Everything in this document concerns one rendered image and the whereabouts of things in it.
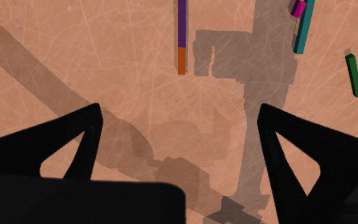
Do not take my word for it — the turquoise rod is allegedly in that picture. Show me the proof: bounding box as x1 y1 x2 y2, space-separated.
293 0 315 54

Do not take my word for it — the green rod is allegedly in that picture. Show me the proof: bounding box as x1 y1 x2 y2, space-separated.
345 53 358 98

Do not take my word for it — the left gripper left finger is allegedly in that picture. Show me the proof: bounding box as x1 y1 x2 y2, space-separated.
0 103 103 180

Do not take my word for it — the magenta block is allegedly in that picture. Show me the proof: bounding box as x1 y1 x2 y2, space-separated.
290 0 306 18

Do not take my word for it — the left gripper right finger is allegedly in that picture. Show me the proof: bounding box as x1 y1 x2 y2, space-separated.
257 103 358 224

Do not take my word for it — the purple rod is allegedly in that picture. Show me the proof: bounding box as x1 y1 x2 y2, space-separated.
178 0 186 47

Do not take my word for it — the orange-brown rod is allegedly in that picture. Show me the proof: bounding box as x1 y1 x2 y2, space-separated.
178 47 186 75

